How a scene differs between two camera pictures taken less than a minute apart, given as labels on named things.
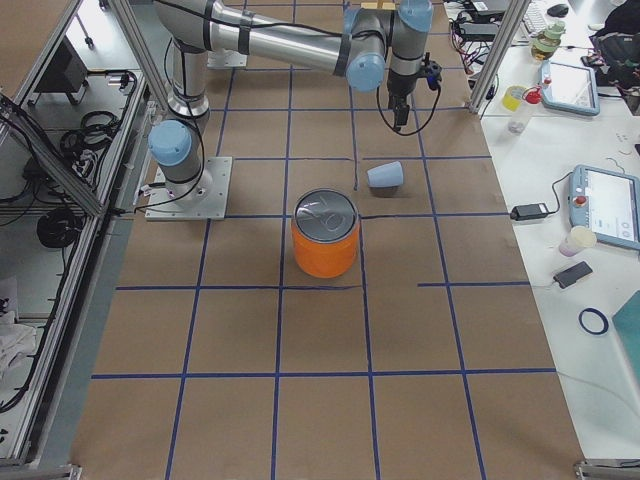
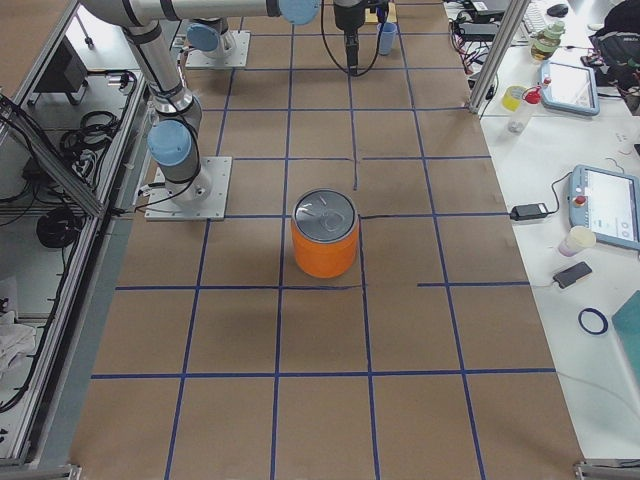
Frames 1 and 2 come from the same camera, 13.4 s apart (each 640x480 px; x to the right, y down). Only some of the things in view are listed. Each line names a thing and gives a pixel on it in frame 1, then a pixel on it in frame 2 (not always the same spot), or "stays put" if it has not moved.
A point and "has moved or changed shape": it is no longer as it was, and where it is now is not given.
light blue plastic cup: [385, 175] has moved or changed shape
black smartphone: [569, 276] stays put
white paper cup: [578, 239] stays put
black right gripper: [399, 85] to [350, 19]
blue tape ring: [601, 315] stays put
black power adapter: [529, 211] stays put
